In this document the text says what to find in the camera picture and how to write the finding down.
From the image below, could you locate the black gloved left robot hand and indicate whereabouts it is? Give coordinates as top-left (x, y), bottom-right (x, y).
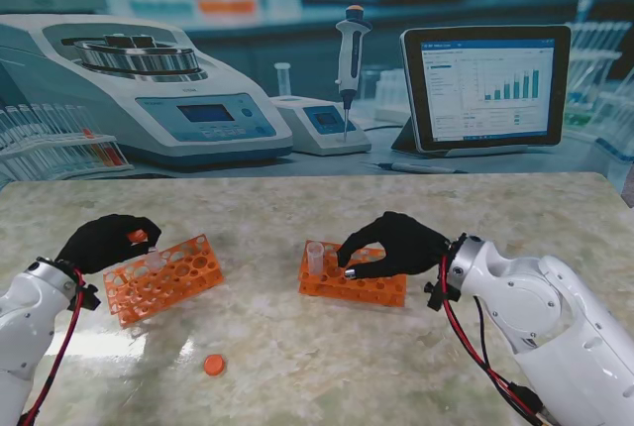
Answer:
top-left (53, 213), bottom-right (163, 276)

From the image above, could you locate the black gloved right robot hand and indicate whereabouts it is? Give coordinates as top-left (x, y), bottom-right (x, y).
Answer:
top-left (335, 210), bottom-right (450, 282)

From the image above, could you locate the clear plastic test tube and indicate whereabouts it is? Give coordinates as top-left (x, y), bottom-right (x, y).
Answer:
top-left (145, 246), bottom-right (168, 272)
top-left (304, 240), bottom-right (326, 277)

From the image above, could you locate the orange test tube rack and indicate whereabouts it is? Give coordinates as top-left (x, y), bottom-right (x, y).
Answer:
top-left (102, 234), bottom-right (226, 330)
top-left (297, 239), bottom-right (409, 309)

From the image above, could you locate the printed laboratory backdrop poster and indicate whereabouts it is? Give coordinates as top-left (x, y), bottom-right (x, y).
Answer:
top-left (0, 0), bottom-right (634, 183)

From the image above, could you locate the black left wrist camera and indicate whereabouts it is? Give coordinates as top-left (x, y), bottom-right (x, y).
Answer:
top-left (72, 282), bottom-right (103, 313)

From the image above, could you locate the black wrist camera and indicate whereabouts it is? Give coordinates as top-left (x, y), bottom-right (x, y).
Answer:
top-left (72, 282), bottom-right (103, 313)
top-left (423, 280), bottom-right (455, 313)

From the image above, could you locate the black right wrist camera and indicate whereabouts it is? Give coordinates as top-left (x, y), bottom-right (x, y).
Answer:
top-left (423, 280), bottom-right (455, 313)

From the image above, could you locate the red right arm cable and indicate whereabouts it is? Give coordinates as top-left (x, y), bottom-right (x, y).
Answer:
top-left (439, 253), bottom-right (549, 420)

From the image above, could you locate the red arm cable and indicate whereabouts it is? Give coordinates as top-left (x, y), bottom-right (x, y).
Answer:
top-left (18, 268), bottom-right (84, 426)
top-left (439, 253), bottom-right (549, 420)

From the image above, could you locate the red left arm cable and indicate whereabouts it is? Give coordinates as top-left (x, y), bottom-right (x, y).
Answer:
top-left (18, 268), bottom-right (84, 426)

